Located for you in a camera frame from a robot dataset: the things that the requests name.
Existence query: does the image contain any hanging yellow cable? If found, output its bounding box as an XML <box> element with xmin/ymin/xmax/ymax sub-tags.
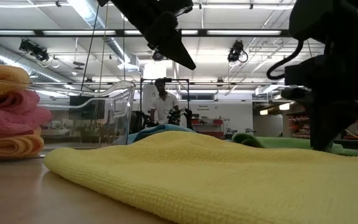
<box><xmin>343</xmin><ymin>128</ymin><xmax>358</xmax><ymax>141</ymax></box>

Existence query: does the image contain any person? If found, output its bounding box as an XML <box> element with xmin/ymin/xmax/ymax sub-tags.
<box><xmin>149</xmin><ymin>77</ymin><xmax>180</xmax><ymax>125</ymax></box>

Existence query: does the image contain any black monitor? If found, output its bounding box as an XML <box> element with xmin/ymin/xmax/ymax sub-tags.
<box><xmin>69</xmin><ymin>95</ymin><xmax>106</xmax><ymax>121</ymax></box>

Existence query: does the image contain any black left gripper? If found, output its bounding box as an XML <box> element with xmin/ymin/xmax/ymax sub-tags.
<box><xmin>97</xmin><ymin>0</ymin><xmax>197</xmax><ymax>71</ymax></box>

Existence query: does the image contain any black overhead light bar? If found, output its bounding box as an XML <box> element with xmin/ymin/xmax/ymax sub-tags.
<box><xmin>0</xmin><ymin>29</ymin><xmax>291</xmax><ymax>38</ymax></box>

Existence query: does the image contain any blue microfiber towel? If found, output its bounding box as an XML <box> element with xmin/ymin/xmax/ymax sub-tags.
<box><xmin>126</xmin><ymin>123</ymin><xmax>197</xmax><ymax>144</ymax></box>

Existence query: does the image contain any black ceiling spotlight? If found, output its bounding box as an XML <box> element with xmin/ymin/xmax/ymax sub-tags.
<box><xmin>227</xmin><ymin>39</ymin><xmax>249</xmax><ymax>63</ymax></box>
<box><xmin>152</xmin><ymin>49</ymin><xmax>167</xmax><ymax>62</ymax></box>
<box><xmin>19</xmin><ymin>39</ymin><xmax>50</xmax><ymax>62</ymax></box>

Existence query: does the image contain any orange microfiber towel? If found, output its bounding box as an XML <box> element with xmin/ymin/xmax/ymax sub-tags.
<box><xmin>0</xmin><ymin>126</ymin><xmax>45</xmax><ymax>159</ymax></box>
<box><xmin>0</xmin><ymin>61</ymin><xmax>31</xmax><ymax>101</ymax></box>

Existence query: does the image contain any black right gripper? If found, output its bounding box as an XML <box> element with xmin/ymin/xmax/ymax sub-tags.
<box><xmin>280</xmin><ymin>37</ymin><xmax>358</xmax><ymax>152</ymax></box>

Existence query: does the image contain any red tool chest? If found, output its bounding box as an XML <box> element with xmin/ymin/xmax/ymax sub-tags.
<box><xmin>191</xmin><ymin>117</ymin><xmax>226</xmax><ymax>139</ymax></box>

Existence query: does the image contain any green microfiber towel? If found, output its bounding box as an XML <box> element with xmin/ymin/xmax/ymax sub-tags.
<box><xmin>231</xmin><ymin>133</ymin><xmax>358</xmax><ymax>157</ymax></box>

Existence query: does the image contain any hanging black cable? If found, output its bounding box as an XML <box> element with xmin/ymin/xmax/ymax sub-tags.
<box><xmin>80</xmin><ymin>4</ymin><xmax>101</xmax><ymax>91</ymax></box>

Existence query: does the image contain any clear plastic bin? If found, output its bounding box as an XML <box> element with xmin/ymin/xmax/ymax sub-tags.
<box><xmin>0</xmin><ymin>80</ymin><xmax>136</xmax><ymax>161</ymax></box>

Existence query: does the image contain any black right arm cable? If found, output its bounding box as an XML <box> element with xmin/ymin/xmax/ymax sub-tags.
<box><xmin>265</xmin><ymin>40</ymin><xmax>305</xmax><ymax>80</ymax></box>

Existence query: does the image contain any silver air duct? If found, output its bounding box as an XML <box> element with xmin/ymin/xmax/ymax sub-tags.
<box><xmin>68</xmin><ymin>0</ymin><xmax>136</xmax><ymax>63</ymax></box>
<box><xmin>0</xmin><ymin>37</ymin><xmax>71</xmax><ymax>83</ymax></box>

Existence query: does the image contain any black storage shelf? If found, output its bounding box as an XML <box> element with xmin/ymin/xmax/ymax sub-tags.
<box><xmin>286</xmin><ymin>110</ymin><xmax>312</xmax><ymax>139</ymax></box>

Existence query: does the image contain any yellow microfiber towel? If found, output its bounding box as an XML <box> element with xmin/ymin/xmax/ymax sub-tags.
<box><xmin>44</xmin><ymin>130</ymin><xmax>358</xmax><ymax>224</ymax></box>

